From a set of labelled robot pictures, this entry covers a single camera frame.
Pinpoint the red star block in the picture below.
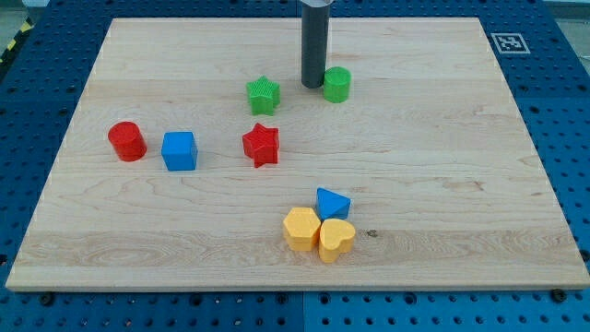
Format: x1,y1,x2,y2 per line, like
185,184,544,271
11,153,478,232
242,123,279,168

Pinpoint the blue triangle block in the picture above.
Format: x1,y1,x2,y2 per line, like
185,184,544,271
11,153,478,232
316,187,351,220

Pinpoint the yellow hexagon block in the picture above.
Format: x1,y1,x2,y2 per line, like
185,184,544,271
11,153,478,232
283,207,321,252

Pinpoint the green star block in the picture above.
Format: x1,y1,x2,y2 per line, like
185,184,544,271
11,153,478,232
246,76,280,116

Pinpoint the yellow heart block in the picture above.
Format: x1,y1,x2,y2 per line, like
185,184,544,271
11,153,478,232
318,219,356,263

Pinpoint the green cylinder block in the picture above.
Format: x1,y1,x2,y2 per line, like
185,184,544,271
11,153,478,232
324,66,351,103

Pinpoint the light wooden board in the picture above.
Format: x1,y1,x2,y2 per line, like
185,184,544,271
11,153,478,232
6,18,589,292

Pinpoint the blue cube block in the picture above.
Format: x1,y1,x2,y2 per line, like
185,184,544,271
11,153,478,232
160,131,198,172

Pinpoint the grey cylindrical pointer rod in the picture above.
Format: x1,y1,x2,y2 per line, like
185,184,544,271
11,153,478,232
301,0,333,89

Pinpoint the red cylinder block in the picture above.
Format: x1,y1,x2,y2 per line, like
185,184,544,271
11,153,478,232
108,121,147,162

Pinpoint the white fiducial marker tag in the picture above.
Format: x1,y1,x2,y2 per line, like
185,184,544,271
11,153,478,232
490,32,530,54

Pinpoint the black bolt left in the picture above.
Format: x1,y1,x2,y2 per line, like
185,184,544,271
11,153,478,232
38,292,55,307

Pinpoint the black bolt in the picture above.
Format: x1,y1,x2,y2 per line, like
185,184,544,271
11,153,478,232
550,289,568,303
38,292,55,307

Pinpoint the black bolt right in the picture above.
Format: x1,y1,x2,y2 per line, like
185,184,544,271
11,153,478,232
550,289,568,303

